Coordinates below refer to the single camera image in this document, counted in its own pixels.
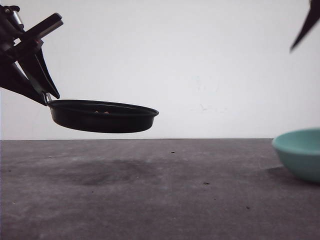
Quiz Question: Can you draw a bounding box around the teal green bowl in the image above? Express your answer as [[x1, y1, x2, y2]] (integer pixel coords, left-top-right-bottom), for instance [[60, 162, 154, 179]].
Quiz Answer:
[[272, 127, 320, 184]]

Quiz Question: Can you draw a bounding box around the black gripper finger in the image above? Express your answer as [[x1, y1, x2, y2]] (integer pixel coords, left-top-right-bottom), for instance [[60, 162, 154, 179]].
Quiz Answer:
[[289, 0, 320, 52]]

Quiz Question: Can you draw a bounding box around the black frying pan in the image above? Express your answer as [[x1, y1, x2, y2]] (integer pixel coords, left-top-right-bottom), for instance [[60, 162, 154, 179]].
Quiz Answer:
[[44, 93, 159, 134]]

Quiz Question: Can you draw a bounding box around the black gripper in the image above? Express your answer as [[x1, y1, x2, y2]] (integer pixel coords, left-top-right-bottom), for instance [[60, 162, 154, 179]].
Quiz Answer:
[[0, 5, 63, 106]]

